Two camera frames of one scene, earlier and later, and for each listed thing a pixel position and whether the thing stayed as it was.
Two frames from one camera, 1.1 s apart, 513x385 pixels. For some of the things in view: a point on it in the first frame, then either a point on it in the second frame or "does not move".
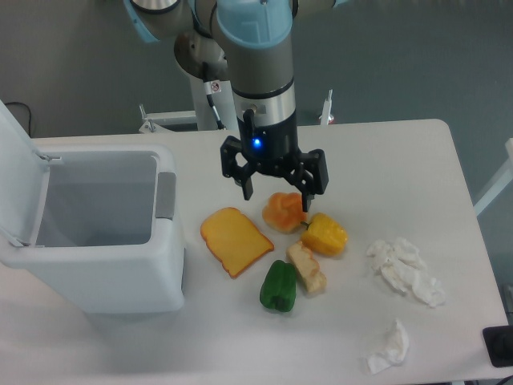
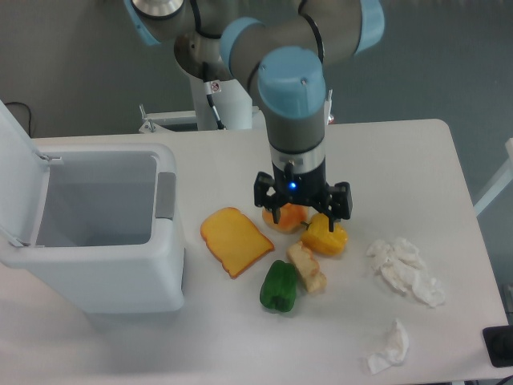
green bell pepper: (278, 289) does not move
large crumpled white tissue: (402, 264) does not move
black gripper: (272, 148) to (304, 188)
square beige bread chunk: (307, 268) does not move
